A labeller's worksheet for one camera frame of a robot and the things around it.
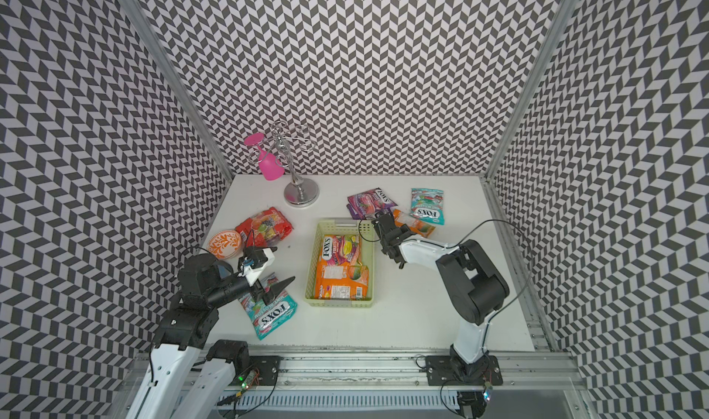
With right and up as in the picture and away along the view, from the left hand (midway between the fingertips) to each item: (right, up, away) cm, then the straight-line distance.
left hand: (281, 264), depth 71 cm
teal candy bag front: (-7, -18, +9) cm, 22 cm away
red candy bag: (-14, +7, +24) cm, 29 cm away
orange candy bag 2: (+40, +7, +28) cm, 50 cm away
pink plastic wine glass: (-14, +29, +32) cm, 45 cm away
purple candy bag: (+21, +15, +34) cm, 42 cm away
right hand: (+35, +3, +25) cm, 43 cm away
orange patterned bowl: (-27, +2, +23) cm, 36 cm away
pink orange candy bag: (+13, 0, +23) cm, 26 cm away
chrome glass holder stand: (-5, +20, +41) cm, 46 cm away
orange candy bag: (+16, -10, +18) cm, 26 cm away
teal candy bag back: (+46, +15, +34) cm, 59 cm away
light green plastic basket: (+13, +7, +32) cm, 35 cm away
